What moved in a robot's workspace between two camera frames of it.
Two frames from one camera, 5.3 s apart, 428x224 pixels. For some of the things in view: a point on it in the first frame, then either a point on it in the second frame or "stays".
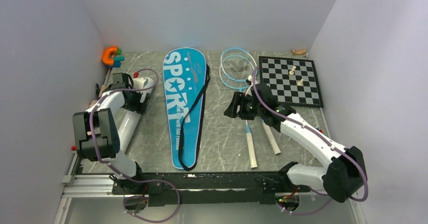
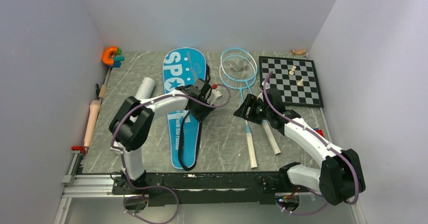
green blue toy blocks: x=117 y=59 stays
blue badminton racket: x=242 y=64 stays
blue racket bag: x=186 y=74 stays
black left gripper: x=139 y=107 to x=201 y=116
